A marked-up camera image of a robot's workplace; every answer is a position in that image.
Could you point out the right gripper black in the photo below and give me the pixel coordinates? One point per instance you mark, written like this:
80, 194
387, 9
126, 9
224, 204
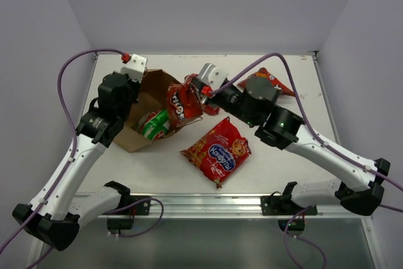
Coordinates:
211, 100

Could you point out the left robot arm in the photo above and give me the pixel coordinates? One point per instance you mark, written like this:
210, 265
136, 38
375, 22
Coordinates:
52, 216

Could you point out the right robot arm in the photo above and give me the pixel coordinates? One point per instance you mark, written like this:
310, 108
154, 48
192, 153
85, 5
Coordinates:
357, 184

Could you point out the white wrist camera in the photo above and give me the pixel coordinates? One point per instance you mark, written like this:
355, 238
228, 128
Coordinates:
212, 78
133, 66

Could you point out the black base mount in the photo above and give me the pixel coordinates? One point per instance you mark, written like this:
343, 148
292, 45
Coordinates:
129, 207
280, 204

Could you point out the red Skittles candy pack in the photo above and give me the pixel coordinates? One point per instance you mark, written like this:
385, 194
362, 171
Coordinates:
208, 109

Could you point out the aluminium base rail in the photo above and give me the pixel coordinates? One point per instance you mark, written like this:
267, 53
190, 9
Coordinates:
228, 206

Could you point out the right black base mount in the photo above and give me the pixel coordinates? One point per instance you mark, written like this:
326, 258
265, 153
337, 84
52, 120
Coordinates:
280, 204

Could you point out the red KitKat candy pack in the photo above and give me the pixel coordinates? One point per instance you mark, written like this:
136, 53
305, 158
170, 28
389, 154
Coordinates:
182, 104

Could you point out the large red candy bag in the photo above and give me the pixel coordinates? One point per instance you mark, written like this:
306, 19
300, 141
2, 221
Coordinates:
219, 152

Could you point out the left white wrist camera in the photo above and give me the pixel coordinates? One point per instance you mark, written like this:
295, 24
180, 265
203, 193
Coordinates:
133, 66

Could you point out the brown paper bag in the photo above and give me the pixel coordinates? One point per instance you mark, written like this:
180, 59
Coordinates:
152, 97

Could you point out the green chip bag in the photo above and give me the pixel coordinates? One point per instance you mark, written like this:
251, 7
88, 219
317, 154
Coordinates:
154, 125

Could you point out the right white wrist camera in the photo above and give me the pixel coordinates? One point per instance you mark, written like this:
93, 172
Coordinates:
212, 78

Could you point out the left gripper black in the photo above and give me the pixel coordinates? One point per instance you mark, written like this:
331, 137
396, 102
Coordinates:
134, 86

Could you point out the red Doritos chip bag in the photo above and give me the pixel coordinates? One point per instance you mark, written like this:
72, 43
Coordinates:
274, 81

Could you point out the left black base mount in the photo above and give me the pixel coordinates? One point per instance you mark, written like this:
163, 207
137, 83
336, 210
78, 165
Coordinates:
129, 207

